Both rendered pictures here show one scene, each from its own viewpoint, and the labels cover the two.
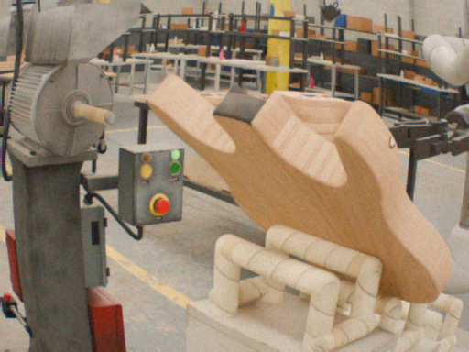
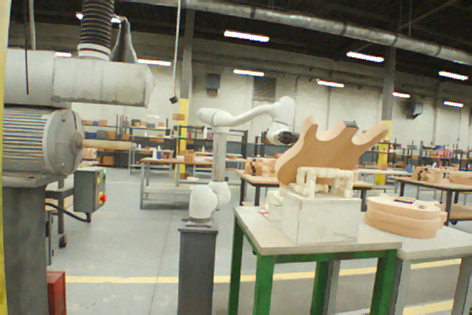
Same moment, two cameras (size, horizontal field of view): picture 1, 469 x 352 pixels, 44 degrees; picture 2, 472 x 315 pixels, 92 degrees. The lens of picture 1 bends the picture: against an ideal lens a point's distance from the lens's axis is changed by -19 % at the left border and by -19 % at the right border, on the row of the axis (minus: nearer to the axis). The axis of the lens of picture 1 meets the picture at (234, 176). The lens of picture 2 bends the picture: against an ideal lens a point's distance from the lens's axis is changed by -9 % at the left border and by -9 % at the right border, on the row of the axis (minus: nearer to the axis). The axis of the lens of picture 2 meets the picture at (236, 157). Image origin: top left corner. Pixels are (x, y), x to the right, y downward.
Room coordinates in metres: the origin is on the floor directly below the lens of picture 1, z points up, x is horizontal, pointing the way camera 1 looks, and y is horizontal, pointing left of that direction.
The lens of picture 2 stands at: (0.65, 0.95, 1.28)
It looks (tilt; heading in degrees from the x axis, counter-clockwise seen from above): 3 degrees down; 297
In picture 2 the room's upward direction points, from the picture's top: 4 degrees clockwise
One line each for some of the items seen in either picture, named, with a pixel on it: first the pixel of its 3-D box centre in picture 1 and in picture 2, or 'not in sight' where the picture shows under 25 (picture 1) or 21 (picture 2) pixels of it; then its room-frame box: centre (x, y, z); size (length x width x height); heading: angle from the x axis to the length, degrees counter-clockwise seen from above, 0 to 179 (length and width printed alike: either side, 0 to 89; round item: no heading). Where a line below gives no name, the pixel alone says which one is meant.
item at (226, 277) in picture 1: (226, 280); (310, 185); (0.81, 0.00, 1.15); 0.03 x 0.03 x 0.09
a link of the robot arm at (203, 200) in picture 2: not in sight; (201, 200); (1.65, -0.52, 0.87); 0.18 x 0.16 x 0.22; 85
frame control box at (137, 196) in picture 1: (130, 189); (73, 194); (1.85, 0.29, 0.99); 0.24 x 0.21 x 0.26; 38
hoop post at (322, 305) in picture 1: (320, 321); (348, 186); (0.68, -0.11, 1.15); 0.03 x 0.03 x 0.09
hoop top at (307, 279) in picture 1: (276, 266); (330, 173); (0.74, -0.05, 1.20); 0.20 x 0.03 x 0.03; 41
